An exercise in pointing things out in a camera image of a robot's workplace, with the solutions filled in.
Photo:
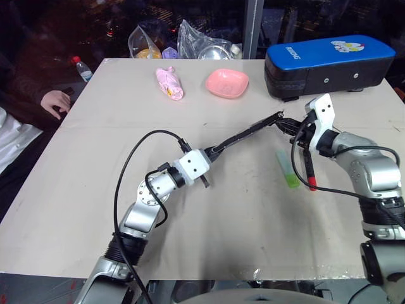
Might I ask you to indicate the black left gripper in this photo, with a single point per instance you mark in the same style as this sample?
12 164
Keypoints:
211 154

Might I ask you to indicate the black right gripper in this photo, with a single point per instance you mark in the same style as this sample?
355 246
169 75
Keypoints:
305 131

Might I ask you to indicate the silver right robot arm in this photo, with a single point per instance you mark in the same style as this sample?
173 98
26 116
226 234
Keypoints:
376 177

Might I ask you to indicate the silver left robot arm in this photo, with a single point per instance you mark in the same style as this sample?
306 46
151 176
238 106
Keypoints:
148 190

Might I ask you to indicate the green highlighter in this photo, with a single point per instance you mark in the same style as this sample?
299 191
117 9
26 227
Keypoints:
287 169

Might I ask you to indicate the black marker with red cap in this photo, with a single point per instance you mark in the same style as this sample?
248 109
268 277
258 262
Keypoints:
310 172

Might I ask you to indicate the pink crumpled soft pouch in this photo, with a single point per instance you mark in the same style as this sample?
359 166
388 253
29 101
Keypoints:
170 84

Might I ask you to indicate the bystander bare hand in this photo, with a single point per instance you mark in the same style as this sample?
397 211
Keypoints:
55 99

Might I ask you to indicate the pink bowl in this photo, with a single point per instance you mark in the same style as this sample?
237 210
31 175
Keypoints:
227 83

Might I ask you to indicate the blue and black case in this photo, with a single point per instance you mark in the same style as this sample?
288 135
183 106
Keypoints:
329 63

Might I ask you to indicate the steel bowl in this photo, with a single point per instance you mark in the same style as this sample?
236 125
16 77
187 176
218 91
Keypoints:
213 54

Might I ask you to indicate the purple small object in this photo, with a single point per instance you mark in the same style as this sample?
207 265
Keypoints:
170 53

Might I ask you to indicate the clear crumpled plastic bag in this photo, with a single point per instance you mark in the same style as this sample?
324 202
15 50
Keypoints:
196 39

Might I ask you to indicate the clear bag with orange fruit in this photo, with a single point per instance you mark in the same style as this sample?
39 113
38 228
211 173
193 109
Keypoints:
145 47

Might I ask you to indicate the plastic bottle with red cap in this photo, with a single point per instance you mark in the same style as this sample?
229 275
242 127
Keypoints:
83 70

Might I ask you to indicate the bystander torso in white shirt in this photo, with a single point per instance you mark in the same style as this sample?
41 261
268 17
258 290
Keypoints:
16 139

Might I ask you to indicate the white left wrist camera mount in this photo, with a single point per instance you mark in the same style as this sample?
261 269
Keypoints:
193 166

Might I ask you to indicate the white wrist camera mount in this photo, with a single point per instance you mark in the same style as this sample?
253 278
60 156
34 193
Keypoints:
322 117
193 166

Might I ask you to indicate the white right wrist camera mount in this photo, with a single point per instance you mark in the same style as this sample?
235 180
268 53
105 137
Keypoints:
322 117

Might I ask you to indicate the grey metal post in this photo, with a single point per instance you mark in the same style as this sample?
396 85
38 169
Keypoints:
253 28

